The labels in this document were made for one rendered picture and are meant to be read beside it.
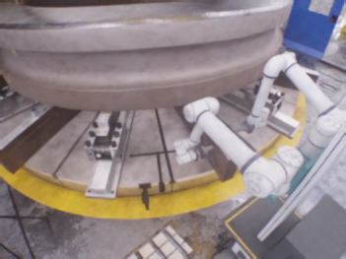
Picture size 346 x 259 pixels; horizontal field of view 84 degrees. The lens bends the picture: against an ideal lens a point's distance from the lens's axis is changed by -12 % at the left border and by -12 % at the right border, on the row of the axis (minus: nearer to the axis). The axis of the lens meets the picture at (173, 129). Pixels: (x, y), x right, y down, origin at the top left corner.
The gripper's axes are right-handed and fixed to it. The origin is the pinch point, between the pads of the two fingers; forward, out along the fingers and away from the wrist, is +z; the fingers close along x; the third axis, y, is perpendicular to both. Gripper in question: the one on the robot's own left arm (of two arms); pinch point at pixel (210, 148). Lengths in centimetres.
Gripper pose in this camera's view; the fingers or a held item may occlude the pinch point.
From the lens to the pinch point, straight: 204.2
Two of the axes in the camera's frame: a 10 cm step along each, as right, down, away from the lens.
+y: -1.1, -6.9, -7.2
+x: -3.7, -6.4, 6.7
